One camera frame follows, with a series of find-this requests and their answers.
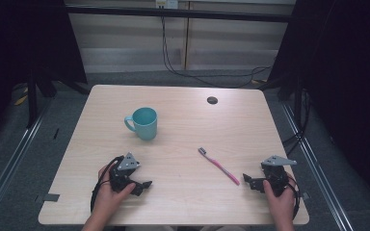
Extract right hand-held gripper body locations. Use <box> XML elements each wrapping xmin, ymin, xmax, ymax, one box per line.
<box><xmin>260</xmin><ymin>155</ymin><xmax>298</xmax><ymax>197</ymax></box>

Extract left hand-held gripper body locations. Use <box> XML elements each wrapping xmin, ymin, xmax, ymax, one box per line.
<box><xmin>109</xmin><ymin>151</ymin><xmax>142</xmax><ymax>194</ymax></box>

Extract pink toothbrush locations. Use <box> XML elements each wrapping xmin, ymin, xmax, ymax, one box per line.
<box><xmin>198</xmin><ymin>146</ymin><xmax>241</xmax><ymax>187</ymax></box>

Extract teal cup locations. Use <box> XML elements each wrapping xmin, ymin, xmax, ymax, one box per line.
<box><xmin>123</xmin><ymin>106</ymin><xmax>159</xmax><ymax>141</ymax></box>

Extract person's left hand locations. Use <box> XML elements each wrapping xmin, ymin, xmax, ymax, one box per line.
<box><xmin>91</xmin><ymin>163</ymin><xmax>137</xmax><ymax>222</ymax></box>

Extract person's right hand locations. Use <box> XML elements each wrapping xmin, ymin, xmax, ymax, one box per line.
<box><xmin>262</xmin><ymin>173</ymin><xmax>297</xmax><ymax>223</ymax></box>

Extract black curtain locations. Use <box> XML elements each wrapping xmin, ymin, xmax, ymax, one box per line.
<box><xmin>0</xmin><ymin>0</ymin><xmax>89</xmax><ymax>155</ymax></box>
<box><xmin>265</xmin><ymin>0</ymin><xmax>370</xmax><ymax>211</ymax></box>

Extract black metal stand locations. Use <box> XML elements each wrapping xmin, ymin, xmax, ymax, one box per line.
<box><xmin>26</xmin><ymin>68</ymin><xmax>92</xmax><ymax>130</ymax></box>

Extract yellow floor object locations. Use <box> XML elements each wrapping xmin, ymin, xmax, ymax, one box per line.
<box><xmin>13</xmin><ymin>87</ymin><xmax>29</xmax><ymax>107</ymax></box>

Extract black horizontal bar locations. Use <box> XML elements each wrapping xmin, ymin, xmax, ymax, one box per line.
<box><xmin>65</xmin><ymin>5</ymin><xmax>294</xmax><ymax>24</ymax></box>

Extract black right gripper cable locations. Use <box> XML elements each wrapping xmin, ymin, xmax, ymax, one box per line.
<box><xmin>285</xmin><ymin>174</ymin><xmax>302</xmax><ymax>221</ymax></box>

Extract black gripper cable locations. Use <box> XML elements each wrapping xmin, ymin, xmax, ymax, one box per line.
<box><xmin>90</xmin><ymin>155</ymin><xmax>125</xmax><ymax>214</ymax></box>
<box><xmin>285</xmin><ymin>174</ymin><xmax>302</xmax><ymax>221</ymax></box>

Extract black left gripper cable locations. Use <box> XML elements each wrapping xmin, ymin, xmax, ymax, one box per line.
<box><xmin>90</xmin><ymin>155</ymin><xmax>125</xmax><ymax>214</ymax></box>

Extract metal floor rail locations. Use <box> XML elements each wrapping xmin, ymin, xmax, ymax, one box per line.
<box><xmin>280</xmin><ymin>101</ymin><xmax>356</xmax><ymax>231</ymax></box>
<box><xmin>0</xmin><ymin>104</ymin><xmax>47</xmax><ymax>227</ymax></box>

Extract black wall cable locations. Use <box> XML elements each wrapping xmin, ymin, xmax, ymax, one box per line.
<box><xmin>160</xmin><ymin>14</ymin><xmax>273</xmax><ymax>89</ymax></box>

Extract white wall socket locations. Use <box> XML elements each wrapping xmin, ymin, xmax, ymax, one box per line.
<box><xmin>155</xmin><ymin>0</ymin><xmax>179</xmax><ymax>10</ymax></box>

